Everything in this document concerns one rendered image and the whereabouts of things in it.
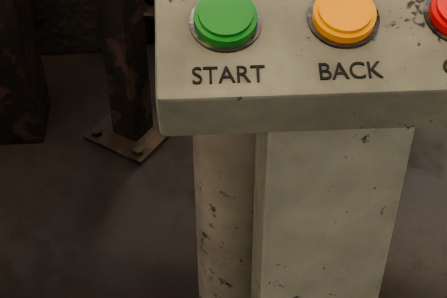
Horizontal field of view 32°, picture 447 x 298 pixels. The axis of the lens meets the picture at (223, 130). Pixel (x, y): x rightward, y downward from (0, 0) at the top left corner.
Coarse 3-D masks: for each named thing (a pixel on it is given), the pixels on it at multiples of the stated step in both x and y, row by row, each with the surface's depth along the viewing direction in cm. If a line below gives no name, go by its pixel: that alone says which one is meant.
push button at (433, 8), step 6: (432, 0) 49; (438, 0) 49; (444, 0) 49; (432, 6) 49; (438, 6) 48; (444, 6) 48; (432, 12) 48; (438, 12) 48; (444, 12) 48; (432, 18) 49; (438, 18) 48; (444, 18) 48; (438, 24) 48; (444, 24) 48; (444, 30) 48
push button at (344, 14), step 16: (320, 0) 48; (336, 0) 48; (352, 0) 48; (368, 0) 48; (320, 16) 48; (336, 16) 48; (352, 16) 48; (368, 16) 48; (320, 32) 48; (336, 32) 48; (352, 32) 48; (368, 32) 48
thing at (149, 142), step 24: (96, 0) 112; (120, 0) 110; (120, 24) 113; (144, 24) 117; (120, 48) 116; (144, 48) 120; (120, 72) 119; (144, 72) 122; (120, 96) 123; (144, 96) 125; (120, 120) 127; (144, 120) 128; (96, 144) 128; (120, 144) 127; (144, 144) 127
